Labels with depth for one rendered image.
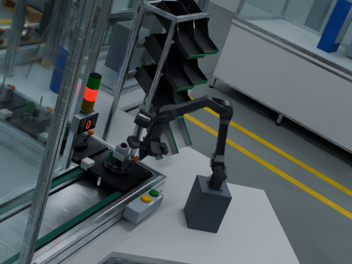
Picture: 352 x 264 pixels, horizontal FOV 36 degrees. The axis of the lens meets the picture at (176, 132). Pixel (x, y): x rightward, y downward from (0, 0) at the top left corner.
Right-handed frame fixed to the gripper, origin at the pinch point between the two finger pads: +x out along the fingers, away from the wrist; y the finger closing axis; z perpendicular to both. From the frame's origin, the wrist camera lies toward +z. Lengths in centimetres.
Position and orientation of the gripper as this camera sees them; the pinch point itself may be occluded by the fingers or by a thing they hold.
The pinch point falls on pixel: (143, 154)
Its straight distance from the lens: 233.0
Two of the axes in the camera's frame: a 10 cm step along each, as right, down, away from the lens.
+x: -4.5, 7.7, 4.4
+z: 3.2, 6.0, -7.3
